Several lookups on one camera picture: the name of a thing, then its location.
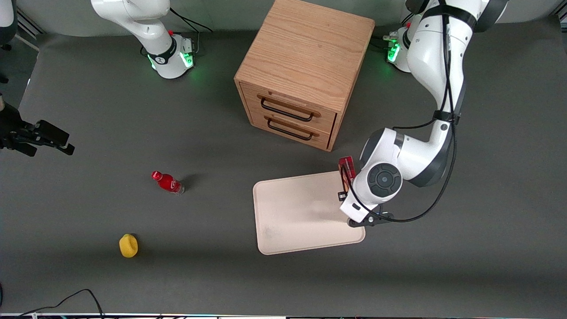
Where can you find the red cookie box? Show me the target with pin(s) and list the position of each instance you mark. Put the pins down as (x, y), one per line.
(347, 173)

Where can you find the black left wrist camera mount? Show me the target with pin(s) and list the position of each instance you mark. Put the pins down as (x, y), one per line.
(372, 219)

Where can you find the beige plastic tray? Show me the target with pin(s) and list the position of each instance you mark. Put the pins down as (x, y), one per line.
(301, 212)

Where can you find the red soda bottle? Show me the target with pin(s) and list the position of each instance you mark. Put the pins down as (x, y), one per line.
(168, 182)

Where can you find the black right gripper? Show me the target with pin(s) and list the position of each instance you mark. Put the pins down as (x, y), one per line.
(17, 134)

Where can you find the silver aluminium rail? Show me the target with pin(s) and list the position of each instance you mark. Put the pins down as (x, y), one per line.
(29, 29)

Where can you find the wooden drawer cabinet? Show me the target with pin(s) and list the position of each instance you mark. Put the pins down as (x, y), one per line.
(305, 48)

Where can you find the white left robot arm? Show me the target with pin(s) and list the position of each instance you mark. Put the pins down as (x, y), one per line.
(425, 155)

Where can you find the wooden drawer front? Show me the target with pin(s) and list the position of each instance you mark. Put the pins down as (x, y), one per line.
(288, 108)
(290, 133)

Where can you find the yellow sponge toy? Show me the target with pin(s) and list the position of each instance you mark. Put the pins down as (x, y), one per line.
(128, 246)

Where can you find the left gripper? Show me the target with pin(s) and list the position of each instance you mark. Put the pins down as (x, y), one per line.
(341, 196)

